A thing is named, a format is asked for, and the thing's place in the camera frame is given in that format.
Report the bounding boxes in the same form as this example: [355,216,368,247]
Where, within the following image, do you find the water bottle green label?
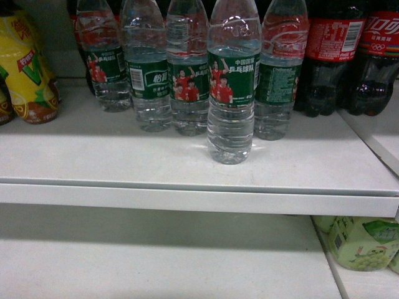
[207,1,261,165]

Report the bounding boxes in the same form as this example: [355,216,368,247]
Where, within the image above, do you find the middle rear water bottle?
[166,1,209,136]

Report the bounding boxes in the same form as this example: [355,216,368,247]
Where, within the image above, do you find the white metal shelf board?
[1,80,398,217]

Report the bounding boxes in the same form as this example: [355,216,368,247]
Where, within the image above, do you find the barcode side water bottle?
[120,0,171,132]

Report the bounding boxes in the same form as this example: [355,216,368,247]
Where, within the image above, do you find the right rear water bottle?
[254,0,309,141]

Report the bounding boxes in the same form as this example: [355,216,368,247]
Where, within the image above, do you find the far left water bottle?
[77,1,131,112]

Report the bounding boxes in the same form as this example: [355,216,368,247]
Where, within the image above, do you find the pale green carton behind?
[312,216,336,234]

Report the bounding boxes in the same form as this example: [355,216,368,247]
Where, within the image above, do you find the yellow lemon tea bottle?
[1,6,59,125]

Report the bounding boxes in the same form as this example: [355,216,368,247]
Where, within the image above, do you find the cola bottle barcode label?
[294,1,370,117]

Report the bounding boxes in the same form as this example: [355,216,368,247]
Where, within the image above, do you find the cola bottle red logo label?
[345,0,398,116]

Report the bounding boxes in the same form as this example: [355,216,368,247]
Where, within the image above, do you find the green grape juice carton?
[328,216,398,272]

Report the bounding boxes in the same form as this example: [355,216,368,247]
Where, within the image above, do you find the brown lemon tea bottle edge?
[0,77,14,125]

